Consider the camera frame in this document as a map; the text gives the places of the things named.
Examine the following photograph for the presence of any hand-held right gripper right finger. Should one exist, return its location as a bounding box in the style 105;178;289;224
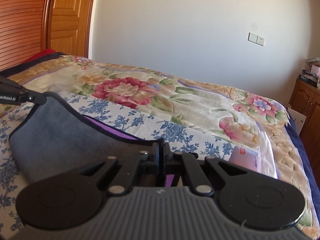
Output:
164;143;250;196

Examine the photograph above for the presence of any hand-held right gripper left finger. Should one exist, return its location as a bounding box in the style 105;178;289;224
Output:
79;142;164;196

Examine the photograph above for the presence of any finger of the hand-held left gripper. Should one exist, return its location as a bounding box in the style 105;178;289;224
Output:
22;87;47;105

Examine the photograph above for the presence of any grey towel with black edge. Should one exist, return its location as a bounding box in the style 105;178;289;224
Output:
9;92;181;188

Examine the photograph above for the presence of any blue floral white bedsheet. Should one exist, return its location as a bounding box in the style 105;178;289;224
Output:
0;90;235;235

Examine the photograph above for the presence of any red cloth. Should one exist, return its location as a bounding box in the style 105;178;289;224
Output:
21;49;58;64

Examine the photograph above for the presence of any floral plush blanket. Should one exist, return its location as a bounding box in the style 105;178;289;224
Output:
0;52;320;240

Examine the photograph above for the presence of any wooden louvered wardrobe door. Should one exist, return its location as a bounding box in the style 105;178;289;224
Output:
0;0;54;72

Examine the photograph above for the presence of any pale pink packet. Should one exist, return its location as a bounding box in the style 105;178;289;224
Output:
229;147;258;173

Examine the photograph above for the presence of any wooden panel door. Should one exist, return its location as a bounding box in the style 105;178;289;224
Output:
42;0;98;58

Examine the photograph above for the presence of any white plastic bag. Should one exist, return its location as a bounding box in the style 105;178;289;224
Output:
255;127;278;180

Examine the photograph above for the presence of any white cardboard box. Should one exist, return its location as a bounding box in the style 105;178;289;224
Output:
287;107;307;137

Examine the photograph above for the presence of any wooden cabinet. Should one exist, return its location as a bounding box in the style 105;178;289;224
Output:
287;78;320;180

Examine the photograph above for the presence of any stack of books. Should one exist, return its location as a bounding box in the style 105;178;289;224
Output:
298;58;320;89

